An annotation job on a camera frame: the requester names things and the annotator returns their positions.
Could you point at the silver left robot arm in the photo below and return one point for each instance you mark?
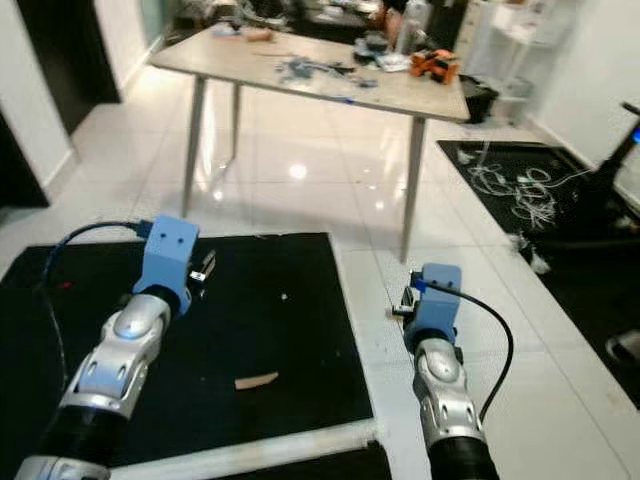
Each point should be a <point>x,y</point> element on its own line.
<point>125,350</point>

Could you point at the large black floor mat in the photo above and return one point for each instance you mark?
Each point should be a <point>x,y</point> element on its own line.
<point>290,320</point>

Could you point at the tan wooden strip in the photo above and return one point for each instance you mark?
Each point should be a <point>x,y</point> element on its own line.
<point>256,381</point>

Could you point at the small red scrap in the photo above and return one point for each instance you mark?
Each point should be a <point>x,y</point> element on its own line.
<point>66,285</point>

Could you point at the light wooden table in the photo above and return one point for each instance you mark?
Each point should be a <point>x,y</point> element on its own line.
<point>230,55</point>

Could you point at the black bag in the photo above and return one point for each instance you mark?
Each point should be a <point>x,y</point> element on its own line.
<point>480,100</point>

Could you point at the grey rounded object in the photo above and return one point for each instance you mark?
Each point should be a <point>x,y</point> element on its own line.
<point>625,347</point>

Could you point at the orange black power tool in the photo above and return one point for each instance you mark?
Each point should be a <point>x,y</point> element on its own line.
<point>445,68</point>

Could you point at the white booklet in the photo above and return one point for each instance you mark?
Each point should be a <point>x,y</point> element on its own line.
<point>396,64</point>

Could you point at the orange fan box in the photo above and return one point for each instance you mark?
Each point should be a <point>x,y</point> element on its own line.
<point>420,62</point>

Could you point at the black tablet controller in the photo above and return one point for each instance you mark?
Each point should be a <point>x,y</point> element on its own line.
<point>378,46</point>

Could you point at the black stand with blue light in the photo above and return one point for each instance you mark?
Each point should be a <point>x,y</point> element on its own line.
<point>622,150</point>

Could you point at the clear plastic jug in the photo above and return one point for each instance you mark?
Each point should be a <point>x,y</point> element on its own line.
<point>411,28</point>

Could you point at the white shelf rack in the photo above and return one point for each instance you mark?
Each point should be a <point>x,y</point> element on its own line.
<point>520,45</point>

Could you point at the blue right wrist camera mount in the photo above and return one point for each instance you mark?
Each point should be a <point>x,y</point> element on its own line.
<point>435,300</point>

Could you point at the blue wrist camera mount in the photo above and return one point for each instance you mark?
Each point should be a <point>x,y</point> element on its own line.
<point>170,250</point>
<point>435,300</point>

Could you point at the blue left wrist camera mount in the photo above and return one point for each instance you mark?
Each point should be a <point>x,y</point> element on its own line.
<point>170,250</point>

